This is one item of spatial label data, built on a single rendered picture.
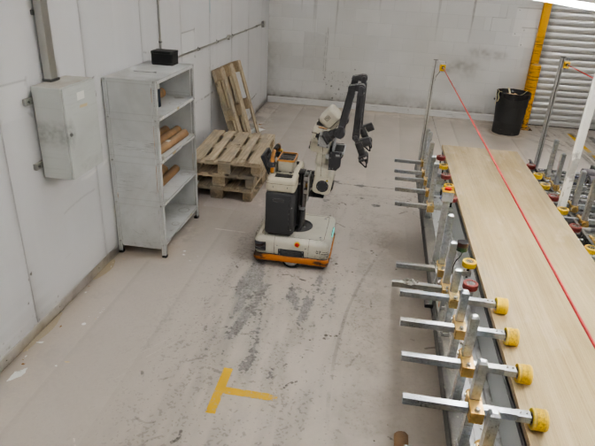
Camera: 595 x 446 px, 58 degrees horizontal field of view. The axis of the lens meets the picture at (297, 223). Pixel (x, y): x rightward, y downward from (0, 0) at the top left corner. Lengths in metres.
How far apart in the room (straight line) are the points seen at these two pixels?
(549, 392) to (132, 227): 3.59
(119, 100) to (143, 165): 0.55
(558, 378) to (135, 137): 3.45
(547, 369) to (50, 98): 3.13
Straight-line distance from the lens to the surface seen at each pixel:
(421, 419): 3.47
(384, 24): 10.34
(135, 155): 4.62
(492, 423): 1.93
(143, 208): 4.77
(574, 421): 2.39
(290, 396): 3.47
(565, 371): 2.62
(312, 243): 4.59
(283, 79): 10.65
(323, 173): 4.52
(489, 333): 2.60
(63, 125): 3.73
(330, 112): 4.38
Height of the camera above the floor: 2.39
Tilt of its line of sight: 25 degrees down
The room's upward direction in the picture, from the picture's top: 3 degrees clockwise
